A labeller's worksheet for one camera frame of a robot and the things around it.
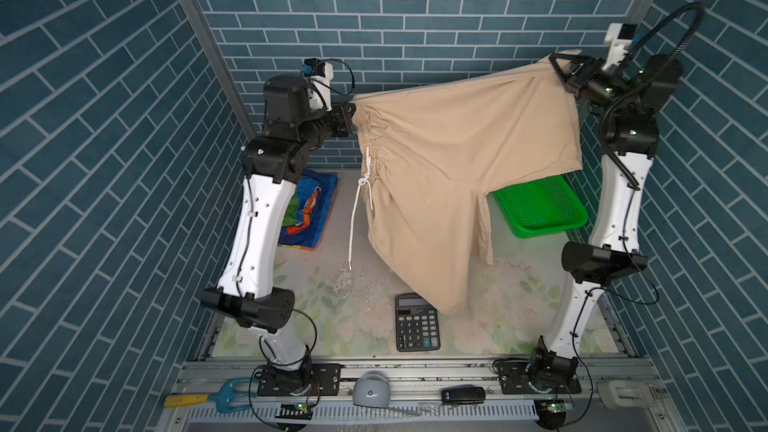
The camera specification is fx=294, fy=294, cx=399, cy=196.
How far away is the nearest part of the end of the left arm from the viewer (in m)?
0.56

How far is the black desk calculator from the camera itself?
0.80 m

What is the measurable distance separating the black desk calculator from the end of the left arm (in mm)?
517
